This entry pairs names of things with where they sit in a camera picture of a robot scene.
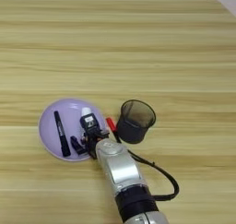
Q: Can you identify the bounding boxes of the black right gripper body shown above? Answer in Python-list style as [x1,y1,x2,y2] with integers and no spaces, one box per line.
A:
[81,128,111,160]

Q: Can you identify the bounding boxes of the black mesh pen cup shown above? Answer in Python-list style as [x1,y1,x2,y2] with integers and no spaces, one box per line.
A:
[115,99,157,145]

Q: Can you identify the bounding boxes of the red black marker pen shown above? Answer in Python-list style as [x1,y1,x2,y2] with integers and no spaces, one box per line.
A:
[105,116,123,143]

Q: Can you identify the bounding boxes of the black box with white label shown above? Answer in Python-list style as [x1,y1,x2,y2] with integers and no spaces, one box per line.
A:
[79,112,100,133]

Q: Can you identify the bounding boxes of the white green glue stick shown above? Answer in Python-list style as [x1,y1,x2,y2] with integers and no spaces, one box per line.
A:
[80,106,93,117]

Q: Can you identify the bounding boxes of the purple round plate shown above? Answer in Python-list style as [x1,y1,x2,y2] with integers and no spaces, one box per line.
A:
[37,98,107,163]

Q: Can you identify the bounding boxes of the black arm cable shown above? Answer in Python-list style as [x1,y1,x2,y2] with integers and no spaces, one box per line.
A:
[126,149,181,203]

